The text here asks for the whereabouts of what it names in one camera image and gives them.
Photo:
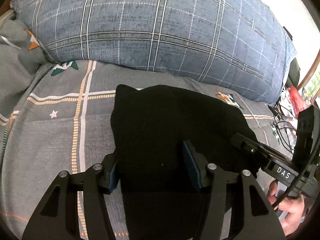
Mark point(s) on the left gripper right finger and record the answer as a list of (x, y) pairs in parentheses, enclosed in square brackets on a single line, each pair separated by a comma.
[(253, 217)]

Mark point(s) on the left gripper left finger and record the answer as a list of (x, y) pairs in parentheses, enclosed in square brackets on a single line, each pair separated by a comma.
[(56, 215)]

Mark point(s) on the black pants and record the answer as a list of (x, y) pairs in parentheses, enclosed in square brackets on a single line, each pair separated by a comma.
[(162, 197)]

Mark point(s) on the right hand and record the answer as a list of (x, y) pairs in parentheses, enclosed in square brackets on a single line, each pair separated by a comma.
[(295, 209)]

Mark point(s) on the red white bag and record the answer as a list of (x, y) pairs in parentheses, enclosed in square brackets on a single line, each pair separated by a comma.
[(294, 99)]

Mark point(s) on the grey patterned bed sheet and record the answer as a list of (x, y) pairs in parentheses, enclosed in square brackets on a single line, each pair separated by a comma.
[(56, 117)]

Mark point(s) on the blue plaid pillow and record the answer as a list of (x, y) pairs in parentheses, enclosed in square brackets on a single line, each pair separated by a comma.
[(236, 44)]

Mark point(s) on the brown headboard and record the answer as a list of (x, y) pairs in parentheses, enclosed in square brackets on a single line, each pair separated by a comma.
[(5, 7)]

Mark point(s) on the black camera box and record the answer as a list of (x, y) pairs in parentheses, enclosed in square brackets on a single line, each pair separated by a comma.
[(307, 143)]

